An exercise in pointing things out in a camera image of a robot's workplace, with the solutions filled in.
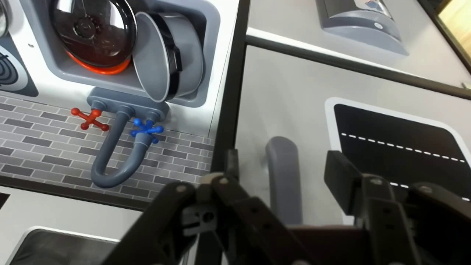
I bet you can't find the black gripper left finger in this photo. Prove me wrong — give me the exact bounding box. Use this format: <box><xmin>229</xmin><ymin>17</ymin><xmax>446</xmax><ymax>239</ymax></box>
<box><xmin>100</xmin><ymin>149</ymin><xmax>315</xmax><ymax>265</ymax></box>

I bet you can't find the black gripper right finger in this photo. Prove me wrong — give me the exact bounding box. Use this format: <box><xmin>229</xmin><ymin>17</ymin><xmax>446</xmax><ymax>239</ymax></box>
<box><xmin>324</xmin><ymin>151</ymin><xmax>471</xmax><ymax>265</ymax></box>

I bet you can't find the grey chalkboard door handle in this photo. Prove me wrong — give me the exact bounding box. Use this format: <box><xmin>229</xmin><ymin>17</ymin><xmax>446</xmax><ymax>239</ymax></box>
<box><xmin>263</xmin><ymin>136</ymin><xmax>303</xmax><ymax>227</ymax></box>

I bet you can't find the white fridge door with chalkboard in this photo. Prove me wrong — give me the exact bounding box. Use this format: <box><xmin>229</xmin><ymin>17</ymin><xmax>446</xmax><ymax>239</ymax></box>
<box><xmin>234</xmin><ymin>45</ymin><xmax>471</xmax><ymax>227</ymax></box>

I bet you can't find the white fridge door with dispenser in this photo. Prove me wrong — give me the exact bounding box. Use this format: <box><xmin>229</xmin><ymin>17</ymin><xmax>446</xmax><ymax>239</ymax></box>
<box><xmin>246</xmin><ymin>0</ymin><xmax>471</xmax><ymax>90</ymax></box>

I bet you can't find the grey toy faucet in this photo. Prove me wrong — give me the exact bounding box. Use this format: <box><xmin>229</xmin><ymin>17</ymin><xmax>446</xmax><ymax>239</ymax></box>
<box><xmin>87</xmin><ymin>87</ymin><xmax>169</xmax><ymax>189</ymax></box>

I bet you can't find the toy microwave with keypad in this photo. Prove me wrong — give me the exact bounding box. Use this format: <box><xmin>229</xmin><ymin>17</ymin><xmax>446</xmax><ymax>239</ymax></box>
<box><xmin>0</xmin><ymin>189</ymin><xmax>149</xmax><ymax>265</ymax></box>

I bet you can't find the toy kitchen playset body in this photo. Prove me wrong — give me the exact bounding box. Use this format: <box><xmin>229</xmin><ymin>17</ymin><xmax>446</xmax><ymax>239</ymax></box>
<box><xmin>0</xmin><ymin>0</ymin><xmax>471</xmax><ymax>265</ymax></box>

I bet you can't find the grey toy pot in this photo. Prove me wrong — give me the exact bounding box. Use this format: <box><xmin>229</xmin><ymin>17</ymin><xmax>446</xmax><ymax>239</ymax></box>
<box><xmin>132</xmin><ymin>11</ymin><xmax>206</xmax><ymax>105</ymax></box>

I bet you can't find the grey toy water dispenser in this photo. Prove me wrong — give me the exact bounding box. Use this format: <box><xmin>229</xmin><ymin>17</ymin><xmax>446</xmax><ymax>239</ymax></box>
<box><xmin>315</xmin><ymin>0</ymin><xmax>409</xmax><ymax>56</ymax></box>

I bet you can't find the red rimmed pan glass lid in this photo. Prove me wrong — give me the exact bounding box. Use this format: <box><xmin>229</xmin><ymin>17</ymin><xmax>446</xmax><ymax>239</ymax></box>
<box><xmin>47</xmin><ymin>0</ymin><xmax>138</xmax><ymax>77</ymax></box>

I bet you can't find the printed spiral stove burner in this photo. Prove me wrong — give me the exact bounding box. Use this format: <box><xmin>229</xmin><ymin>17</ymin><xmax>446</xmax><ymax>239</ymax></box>
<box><xmin>0</xmin><ymin>46</ymin><xmax>40</xmax><ymax>99</ymax></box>

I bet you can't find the blue cross tap handle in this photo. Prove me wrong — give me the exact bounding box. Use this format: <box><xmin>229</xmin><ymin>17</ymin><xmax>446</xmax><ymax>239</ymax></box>
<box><xmin>129</xmin><ymin>117</ymin><xmax>166</xmax><ymax>146</ymax></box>

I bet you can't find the red cross tap handle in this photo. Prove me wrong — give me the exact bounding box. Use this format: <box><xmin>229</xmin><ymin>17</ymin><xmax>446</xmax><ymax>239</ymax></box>
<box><xmin>69</xmin><ymin>106</ymin><xmax>112</xmax><ymax>133</ymax></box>

